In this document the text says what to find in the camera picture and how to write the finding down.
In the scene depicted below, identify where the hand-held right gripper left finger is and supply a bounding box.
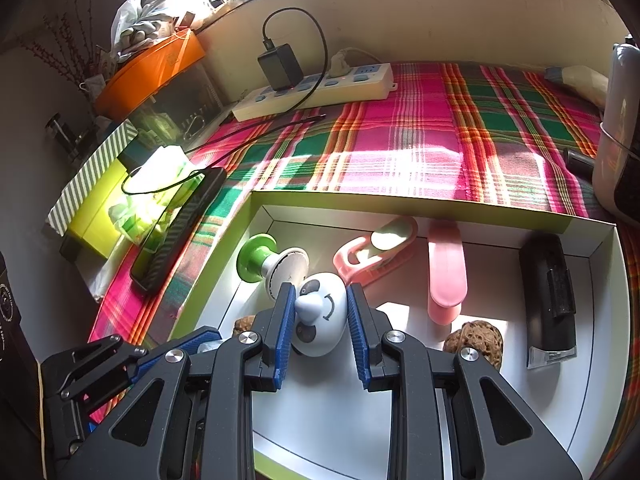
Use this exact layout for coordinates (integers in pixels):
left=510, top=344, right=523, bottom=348
left=60, top=282, right=296, bottom=480

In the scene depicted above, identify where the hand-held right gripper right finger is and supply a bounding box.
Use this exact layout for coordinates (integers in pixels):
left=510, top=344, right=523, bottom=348
left=347, top=282, right=583, bottom=480

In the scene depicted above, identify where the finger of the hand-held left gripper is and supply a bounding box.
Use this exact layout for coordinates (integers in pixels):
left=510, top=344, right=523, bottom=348
left=42, top=327, right=222, bottom=413

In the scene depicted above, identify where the walnut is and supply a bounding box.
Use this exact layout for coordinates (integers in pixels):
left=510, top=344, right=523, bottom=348
left=442, top=320, right=503, bottom=373
left=232, top=313, right=258, bottom=338

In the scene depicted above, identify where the white panda toy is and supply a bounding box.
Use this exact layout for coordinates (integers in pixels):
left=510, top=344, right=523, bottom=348
left=290, top=272, right=349, bottom=358

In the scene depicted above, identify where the green and white knob tool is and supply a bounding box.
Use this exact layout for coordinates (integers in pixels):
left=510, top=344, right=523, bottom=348
left=236, top=233, right=309, bottom=303

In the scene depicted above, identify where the pink clip with round mirror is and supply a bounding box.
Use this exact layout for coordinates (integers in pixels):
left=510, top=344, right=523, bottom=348
left=333, top=216, right=419, bottom=287

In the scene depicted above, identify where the long pink plastic piece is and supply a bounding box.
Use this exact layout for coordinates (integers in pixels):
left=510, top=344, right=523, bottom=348
left=426, top=220, right=468, bottom=324

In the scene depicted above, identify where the black handheld device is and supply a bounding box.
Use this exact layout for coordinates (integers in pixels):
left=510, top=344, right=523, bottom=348
left=518, top=233, right=578, bottom=371

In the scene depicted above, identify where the green cardboard box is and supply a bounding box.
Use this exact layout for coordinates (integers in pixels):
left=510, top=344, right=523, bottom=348
left=170, top=189, right=631, bottom=480

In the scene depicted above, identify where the black smartphone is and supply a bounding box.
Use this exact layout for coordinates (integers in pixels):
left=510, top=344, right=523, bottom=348
left=130, top=166, right=227, bottom=293

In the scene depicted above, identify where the green tissue pack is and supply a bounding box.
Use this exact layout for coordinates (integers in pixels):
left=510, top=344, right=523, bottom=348
left=107, top=145, right=201, bottom=246

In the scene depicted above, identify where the yellow-green box with striped lid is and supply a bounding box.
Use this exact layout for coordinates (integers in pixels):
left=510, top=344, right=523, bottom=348
left=47, top=120, right=146, bottom=261

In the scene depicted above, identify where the plaid tablecloth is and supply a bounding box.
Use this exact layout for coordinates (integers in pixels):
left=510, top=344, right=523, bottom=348
left=87, top=60, right=640, bottom=480

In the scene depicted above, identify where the dark glass jar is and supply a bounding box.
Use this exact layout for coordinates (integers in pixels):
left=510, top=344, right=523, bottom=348
left=45, top=112, right=96, bottom=161

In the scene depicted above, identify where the white power strip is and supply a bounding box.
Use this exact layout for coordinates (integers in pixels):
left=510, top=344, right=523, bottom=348
left=232, top=62, right=398, bottom=122

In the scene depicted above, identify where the black charger adapter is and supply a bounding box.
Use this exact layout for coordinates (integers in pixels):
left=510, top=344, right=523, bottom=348
left=257, top=44, right=304, bottom=92

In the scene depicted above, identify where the white power plug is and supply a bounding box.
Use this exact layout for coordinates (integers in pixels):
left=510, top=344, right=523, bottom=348
left=327, top=47, right=357, bottom=78

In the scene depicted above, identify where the orange box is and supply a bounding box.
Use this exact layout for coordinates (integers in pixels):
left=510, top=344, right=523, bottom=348
left=95, top=30, right=207, bottom=121

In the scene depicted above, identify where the white plastic bag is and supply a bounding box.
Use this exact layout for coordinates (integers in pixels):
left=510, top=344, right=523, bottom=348
left=110, top=0, right=193, bottom=53

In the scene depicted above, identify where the black and white desk heater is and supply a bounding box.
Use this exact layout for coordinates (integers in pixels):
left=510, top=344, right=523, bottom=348
left=592, top=35, right=640, bottom=231

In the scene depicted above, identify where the beige pouch with grey tip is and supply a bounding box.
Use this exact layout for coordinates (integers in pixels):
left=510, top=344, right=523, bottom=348
left=545, top=65, right=608, bottom=108

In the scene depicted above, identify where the black charging cable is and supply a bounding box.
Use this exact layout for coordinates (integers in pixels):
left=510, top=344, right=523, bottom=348
left=121, top=7, right=331, bottom=196

